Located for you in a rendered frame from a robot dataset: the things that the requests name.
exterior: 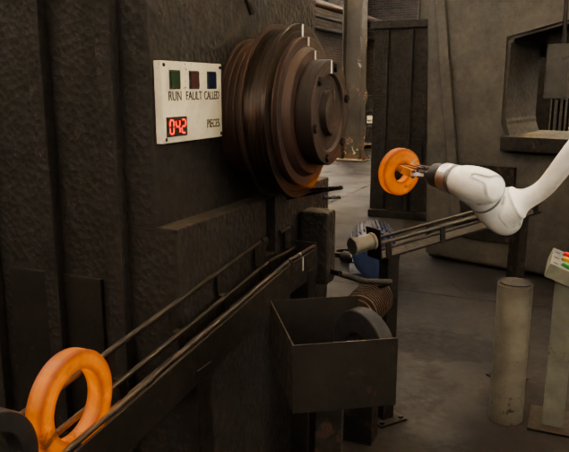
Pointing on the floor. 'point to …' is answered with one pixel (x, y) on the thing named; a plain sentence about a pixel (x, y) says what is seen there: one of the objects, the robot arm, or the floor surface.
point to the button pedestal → (558, 352)
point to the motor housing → (356, 424)
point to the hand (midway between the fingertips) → (400, 166)
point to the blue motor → (362, 265)
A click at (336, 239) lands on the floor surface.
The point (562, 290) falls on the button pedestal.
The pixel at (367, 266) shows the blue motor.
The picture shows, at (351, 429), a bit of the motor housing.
